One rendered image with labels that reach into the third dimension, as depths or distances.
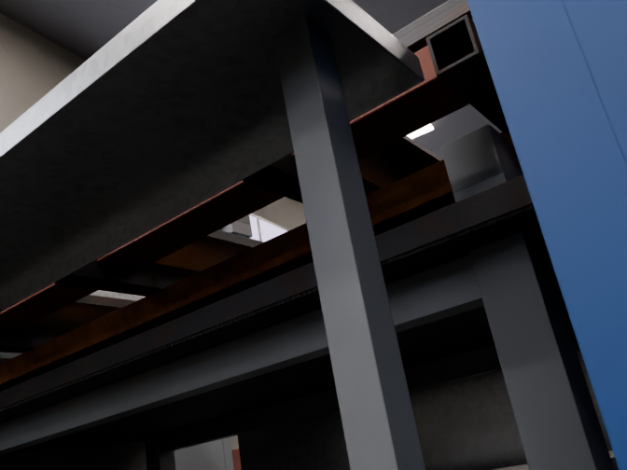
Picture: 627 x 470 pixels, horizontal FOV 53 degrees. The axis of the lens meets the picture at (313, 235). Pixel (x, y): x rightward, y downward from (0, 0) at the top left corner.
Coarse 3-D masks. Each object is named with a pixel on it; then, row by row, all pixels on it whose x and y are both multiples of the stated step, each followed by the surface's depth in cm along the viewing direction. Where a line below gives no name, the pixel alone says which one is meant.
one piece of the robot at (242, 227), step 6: (246, 216) 143; (234, 222) 139; (240, 222) 141; (246, 222) 143; (222, 228) 140; (228, 228) 139; (234, 228) 138; (240, 228) 140; (246, 228) 142; (240, 234) 140; (246, 234) 141
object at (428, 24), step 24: (456, 0) 73; (432, 24) 75; (408, 144) 100; (360, 168) 105; (384, 168) 106; (408, 168) 108; (216, 240) 124; (240, 240) 130; (168, 264) 132; (192, 264) 134; (72, 312) 151; (96, 312) 155
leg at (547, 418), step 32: (480, 256) 66; (512, 256) 64; (544, 256) 67; (480, 288) 65; (512, 288) 63; (544, 288) 63; (512, 320) 63; (544, 320) 61; (512, 352) 62; (544, 352) 60; (576, 352) 64; (512, 384) 62; (544, 384) 60; (576, 384) 60; (544, 416) 59; (576, 416) 57; (544, 448) 59; (576, 448) 57
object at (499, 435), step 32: (448, 384) 147; (480, 384) 143; (320, 416) 168; (416, 416) 151; (448, 416) 146; (480, 416) 141; (512, 416) 137; (256, 448) 179; (288, 448) 172; (320, 448) 166; (448, 448) 145; (480, 448) 140; (512, 448) 136; (608, 448) 124
